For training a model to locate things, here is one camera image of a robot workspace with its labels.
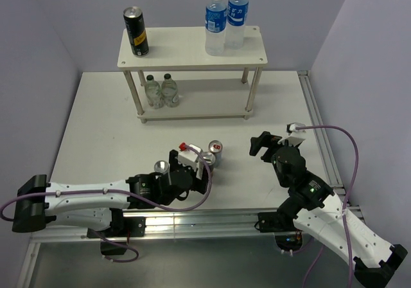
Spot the silver blue slim can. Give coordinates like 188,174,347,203
153,160,170,174

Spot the black yellow-label can front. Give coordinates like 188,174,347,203
202,152,216,172

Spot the black yellow-label can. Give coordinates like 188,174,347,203
123,6,149,57
202,152,216,172

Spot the silver red-tab slim can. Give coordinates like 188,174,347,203
208,140,223,167

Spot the blue-label water bottle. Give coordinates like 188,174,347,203
225,0,249,50
205,0,227,56

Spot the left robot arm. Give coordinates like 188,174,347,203
11,145,213,236

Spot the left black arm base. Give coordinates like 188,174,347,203
86,216,147,257

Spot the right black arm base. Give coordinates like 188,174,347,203
254,211,303,253

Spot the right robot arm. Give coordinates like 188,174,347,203
249,131,408,287

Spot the beige two-tier wooden shelf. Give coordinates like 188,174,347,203
118,26,268,123

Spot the clear green-label bottle right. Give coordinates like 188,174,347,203
161,73,179,108

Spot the clear green-label bottle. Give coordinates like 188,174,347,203
144,75,164,109
161,73,179,108

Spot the clear green-label bottle left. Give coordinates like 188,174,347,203
144,75,164,109

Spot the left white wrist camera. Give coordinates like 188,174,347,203
177,143,203,170

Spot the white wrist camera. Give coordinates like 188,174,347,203
278,123,306,147
177,143,203,170

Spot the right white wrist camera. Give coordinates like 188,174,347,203
278,123,306,147

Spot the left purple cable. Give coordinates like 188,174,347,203
0,146,213,263

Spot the purple cable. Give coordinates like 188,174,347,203
0,146,213,263
297,124,360,288

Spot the aluminium right side rail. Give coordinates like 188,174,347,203
297,71,344,189

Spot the aluminium rail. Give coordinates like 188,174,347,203
297,71,344,189
30,206,363,244

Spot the aluminium front rail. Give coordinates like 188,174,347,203
30,206,363,244

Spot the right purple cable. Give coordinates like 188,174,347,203
297,124,360,288

